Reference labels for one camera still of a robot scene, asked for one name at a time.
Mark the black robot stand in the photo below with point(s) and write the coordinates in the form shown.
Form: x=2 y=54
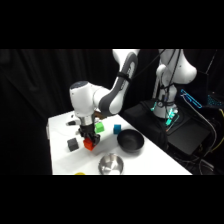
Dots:
x=146 y=120

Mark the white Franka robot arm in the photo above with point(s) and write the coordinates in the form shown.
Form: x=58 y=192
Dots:
x=116 y=90

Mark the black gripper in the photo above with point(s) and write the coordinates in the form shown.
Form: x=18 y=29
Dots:
x=89 y=130

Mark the silver metal bowl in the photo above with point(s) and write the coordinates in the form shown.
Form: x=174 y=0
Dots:
x=111 y=165

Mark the red cube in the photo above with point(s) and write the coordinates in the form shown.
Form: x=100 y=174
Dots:
x=88 y=144

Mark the blue lit device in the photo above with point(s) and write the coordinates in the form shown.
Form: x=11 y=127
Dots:
x=191 y=98

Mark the black flat base platform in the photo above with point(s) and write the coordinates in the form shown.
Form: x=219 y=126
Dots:
x=190 y=133

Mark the black curtain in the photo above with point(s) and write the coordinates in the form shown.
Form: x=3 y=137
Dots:
x=33 y=83

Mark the blue cube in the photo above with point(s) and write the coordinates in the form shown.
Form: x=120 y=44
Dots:
x=117 y=129

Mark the grey cube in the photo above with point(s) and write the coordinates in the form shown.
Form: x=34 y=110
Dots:
x=72 y=144

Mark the small green cube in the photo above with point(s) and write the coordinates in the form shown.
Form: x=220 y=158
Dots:
x=99 y=127

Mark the yellow object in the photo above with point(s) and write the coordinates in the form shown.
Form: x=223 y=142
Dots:
x=79 y=173

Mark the black bowl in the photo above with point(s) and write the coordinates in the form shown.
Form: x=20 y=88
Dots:
x=130 y=141

